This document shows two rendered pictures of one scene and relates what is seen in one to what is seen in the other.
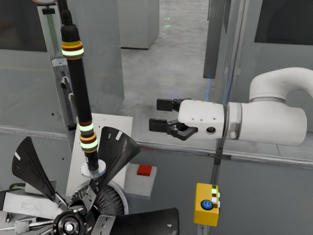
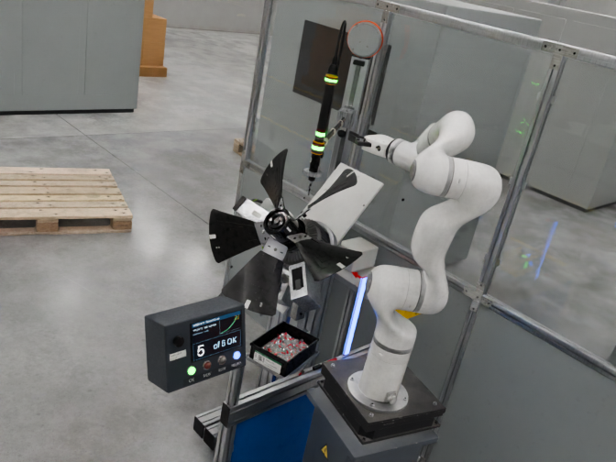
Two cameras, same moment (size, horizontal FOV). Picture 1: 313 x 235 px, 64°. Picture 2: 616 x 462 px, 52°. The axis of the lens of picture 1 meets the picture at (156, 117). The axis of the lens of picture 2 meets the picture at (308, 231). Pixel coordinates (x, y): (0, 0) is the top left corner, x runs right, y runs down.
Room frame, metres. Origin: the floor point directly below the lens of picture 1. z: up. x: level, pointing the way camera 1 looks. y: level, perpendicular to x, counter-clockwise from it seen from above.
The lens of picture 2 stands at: (-1.32, -1.06, 2.18)
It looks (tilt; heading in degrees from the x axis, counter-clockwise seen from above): 23 degrees down; 33
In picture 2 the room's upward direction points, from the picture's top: 11 degrees clockwise
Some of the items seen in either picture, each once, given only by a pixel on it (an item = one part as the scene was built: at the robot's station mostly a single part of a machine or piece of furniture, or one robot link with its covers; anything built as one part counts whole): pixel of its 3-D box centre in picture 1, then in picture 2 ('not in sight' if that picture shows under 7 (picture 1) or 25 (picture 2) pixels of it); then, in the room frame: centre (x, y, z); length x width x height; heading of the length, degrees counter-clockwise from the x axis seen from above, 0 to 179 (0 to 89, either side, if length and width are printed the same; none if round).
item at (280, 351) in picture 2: not in sight; (282, 351); (0.34, 0.02, 0.83); 0.19 x 0.14 x 0.04; 6
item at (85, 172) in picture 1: (91, 155); (315, 160); (0.55, 0.19, 1.50); 0.09 x 0.07 x 0.10; 25
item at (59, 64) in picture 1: (61, 68); (346, 117); (1.11, 0.44, 1.54); 0.10 x 0.07 x 0.09; 25
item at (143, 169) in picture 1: (144, 169); not in sight; (1.15, 0.07, 0.87); 0.08 x 0.08 x 0.02; 80
